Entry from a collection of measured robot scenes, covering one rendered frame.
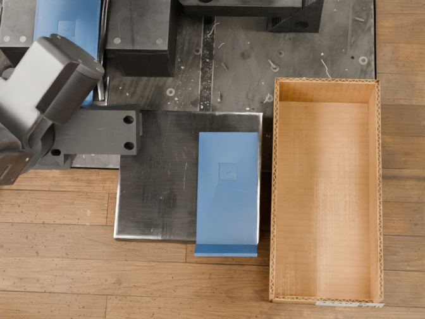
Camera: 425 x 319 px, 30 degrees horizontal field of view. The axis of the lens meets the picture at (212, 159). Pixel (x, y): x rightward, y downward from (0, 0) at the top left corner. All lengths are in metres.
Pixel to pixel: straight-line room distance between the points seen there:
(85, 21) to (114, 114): 0.22
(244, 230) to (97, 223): 0.18
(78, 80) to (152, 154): 0.28
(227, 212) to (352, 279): 0.16
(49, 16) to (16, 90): 0.29
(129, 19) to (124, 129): 0.23
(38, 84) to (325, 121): 0.42
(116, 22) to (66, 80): 0.28
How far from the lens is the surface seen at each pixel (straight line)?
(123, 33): 0.94
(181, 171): 0.94
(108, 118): 0.75
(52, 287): 0.96
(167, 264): 0.94
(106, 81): 0.92
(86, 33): 0.94
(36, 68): 0.68
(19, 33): 0.97
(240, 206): 0.92
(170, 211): 0.93
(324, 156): 0.96
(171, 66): 0.97
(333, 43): 1.02
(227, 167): 0.94
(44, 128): 0.70
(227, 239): 0.92
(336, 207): 0.95
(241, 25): 1.03
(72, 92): 0.69
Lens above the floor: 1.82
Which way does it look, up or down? 73 degrees down
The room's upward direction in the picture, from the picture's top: 10 degrees counter-clockwise
